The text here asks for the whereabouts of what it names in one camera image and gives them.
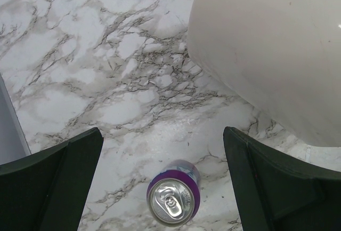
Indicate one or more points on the cream cylindrical container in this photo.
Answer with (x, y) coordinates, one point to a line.
(282, 56)

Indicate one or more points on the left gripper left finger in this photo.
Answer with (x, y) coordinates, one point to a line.
(48, 190)

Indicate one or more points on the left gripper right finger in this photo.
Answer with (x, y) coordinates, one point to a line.
(275, 191)

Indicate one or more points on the purple can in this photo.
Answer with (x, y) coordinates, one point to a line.
(173, 196)

